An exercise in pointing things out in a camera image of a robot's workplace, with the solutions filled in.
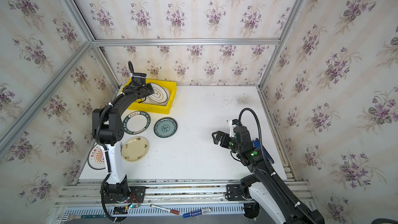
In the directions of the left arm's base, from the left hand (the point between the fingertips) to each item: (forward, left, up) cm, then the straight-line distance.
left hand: (149, 88), depth 101 cm
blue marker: (-66, -36, -11) cm, 76 cm away
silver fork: (-68, +24, -13) cm, 73 cm away
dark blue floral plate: (-23, -12, -12) cm, 28 cm away
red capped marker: (-66, -20, -13) cm, 70 cm away
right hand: (-36, -42, 0) cm, 55 cm away
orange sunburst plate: (-42, +24, -13) cm, 50 cm away
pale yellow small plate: (-36, +4, -13) cm, 39 cm away
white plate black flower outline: (-2, -6, -8) cm, 10 cm away
